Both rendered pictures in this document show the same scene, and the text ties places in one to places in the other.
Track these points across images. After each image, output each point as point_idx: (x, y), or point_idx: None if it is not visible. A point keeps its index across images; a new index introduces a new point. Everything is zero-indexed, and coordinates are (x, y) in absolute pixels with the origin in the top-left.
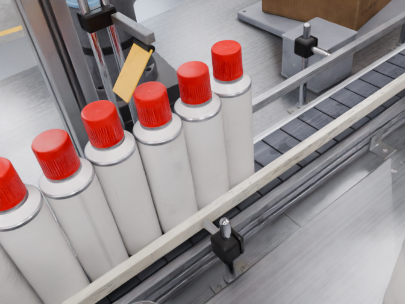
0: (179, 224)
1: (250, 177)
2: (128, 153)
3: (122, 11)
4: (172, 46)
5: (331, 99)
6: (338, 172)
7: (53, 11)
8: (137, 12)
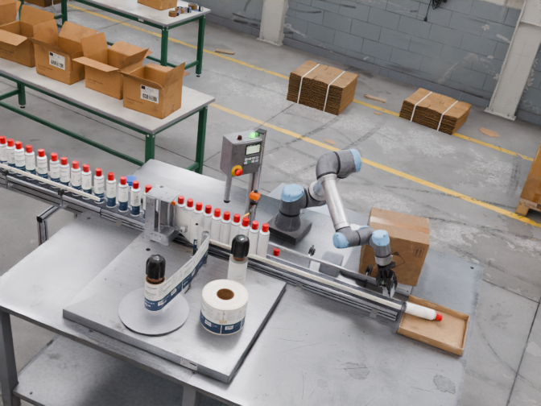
0: None
1: (258, 255)
2: (235, 225)
3: (290, 207)
4: (324, 232)
5: (305, 269)
6: None
7: None
8: None
